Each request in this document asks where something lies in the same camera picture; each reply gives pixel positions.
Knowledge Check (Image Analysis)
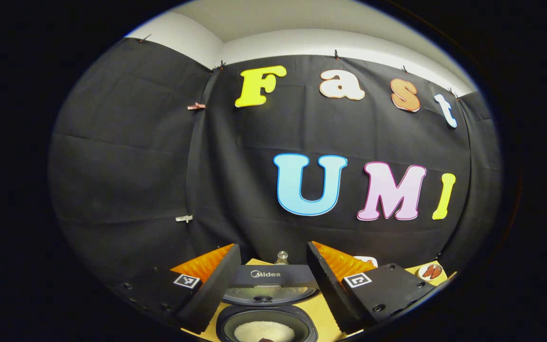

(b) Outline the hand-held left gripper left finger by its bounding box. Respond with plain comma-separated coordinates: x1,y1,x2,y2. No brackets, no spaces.
112,244,242,334

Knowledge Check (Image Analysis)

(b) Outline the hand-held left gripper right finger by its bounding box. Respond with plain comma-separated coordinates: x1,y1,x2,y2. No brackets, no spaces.
307,241,440,333

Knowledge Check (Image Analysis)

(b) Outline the black silver rice cooker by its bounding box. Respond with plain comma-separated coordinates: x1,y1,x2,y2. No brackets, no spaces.
216,264,321,342

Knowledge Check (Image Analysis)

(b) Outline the small white rice heap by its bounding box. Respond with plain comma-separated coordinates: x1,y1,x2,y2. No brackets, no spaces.
234,321,296,342

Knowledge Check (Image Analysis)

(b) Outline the white round plate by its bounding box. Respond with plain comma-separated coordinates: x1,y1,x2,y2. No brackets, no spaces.
417,263,444,282

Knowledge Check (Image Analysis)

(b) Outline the black backdrop cloth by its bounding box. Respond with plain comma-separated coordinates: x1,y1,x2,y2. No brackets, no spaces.
48,37,502,285

